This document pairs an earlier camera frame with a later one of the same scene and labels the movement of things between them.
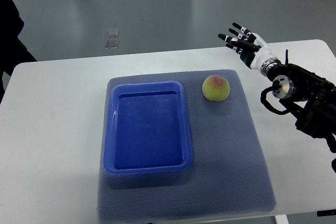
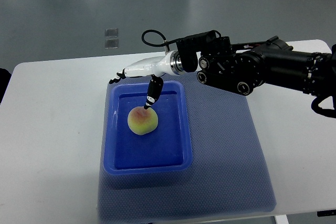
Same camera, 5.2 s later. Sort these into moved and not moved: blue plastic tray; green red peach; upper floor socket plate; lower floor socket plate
Moved: green red peach
Not moved: lower floor socket plate; blue plastic tray; upper floor socket plate
